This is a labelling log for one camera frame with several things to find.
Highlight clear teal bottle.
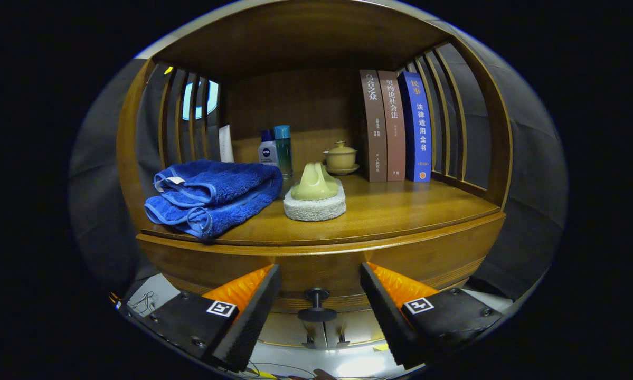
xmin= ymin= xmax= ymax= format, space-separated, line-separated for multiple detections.
xmin=273 ymin=125 xmax=294 ymax=180

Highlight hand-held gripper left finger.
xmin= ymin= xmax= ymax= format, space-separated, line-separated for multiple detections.
xmin=131 ymin=264 xmax=282 ymax=373

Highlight yellow-green brush with white sponge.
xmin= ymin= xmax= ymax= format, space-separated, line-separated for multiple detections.
xmin=283 ymin=161 xmax=347 ymax=222

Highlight wooden cabinet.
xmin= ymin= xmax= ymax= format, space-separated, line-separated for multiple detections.
xmin=116 ymin=0 xmax=513 ymax=352

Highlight folded blue towel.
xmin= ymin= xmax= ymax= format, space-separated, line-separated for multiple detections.
xmin=144 ymin=159 xmax=284 ymax=239

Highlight blue book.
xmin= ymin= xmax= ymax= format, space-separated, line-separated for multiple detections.
xmin=398 ymin=71 xmax=432 ymax=183

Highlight wooden cabinet door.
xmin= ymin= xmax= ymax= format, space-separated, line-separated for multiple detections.
xmin=326 ymin=316 xmax=386 ymax=347
xmin=263 ymin=312 xmax=323 ymax=349

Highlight reddish brown book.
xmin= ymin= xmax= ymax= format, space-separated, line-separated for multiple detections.
xmin=378 ymin=71 xmax=407 ymax=182

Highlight beige lidded tea cup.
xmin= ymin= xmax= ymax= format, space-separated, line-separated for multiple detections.
xmin=323 ymin=141 xmax=360 ymax=176

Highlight wooden countertop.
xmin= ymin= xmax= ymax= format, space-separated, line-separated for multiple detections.
xmin=137 ymin=172 xmax=507 ymax=257

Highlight wooden drawer with black knob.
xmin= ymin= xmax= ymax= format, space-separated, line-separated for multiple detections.
xmin=147 ymin=222 xmax=506 ymax=324

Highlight white tube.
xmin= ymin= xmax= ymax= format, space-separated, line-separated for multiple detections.
xmin=219 ymin=125 xmax=235 ymax=163

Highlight white bottle with blue cap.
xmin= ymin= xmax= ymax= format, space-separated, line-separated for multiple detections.
xmin=258 ymin=130 xmax=280 ymax=167

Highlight dark brown book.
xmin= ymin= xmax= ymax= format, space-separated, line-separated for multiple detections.
xmin=360 ymin=69 xmax=388 ymax=183

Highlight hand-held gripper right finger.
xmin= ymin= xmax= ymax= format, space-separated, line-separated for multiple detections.
xmin=360 ymin=262 xmax=504 ymax=370

